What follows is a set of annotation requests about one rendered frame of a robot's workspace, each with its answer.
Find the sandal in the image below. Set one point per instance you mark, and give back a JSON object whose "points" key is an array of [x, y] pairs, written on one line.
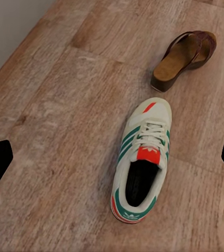
{"points": [[191, 51]]}

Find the gym shoe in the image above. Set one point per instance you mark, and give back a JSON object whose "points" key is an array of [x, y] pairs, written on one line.
{"points": [[142, 163]]}

